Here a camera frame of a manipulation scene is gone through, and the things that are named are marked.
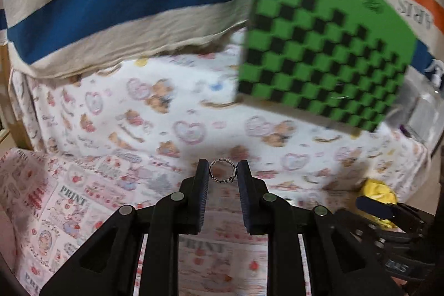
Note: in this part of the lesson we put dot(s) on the bear print cloth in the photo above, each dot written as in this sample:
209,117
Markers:
166,115

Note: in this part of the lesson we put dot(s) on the purple pen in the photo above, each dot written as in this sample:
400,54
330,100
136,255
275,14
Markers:
404,131

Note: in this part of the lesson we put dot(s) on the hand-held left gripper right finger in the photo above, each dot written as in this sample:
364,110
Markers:
244,199

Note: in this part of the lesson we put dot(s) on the pink floral cloth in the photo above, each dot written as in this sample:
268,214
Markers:
7,240

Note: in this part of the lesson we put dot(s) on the striped printed cloth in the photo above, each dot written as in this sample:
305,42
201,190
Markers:
121,4

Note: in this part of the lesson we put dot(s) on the green checkered tissue box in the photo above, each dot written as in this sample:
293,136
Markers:
322,39

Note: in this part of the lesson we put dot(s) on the pink patchwork print cloth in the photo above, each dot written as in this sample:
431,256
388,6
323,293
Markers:
76,199

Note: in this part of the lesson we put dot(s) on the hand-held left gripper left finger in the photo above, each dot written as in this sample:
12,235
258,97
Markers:
203,199

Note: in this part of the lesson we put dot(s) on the yellow cloth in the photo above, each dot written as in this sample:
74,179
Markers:
378,190

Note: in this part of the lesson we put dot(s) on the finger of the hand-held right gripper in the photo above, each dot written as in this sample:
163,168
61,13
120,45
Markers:
376,206

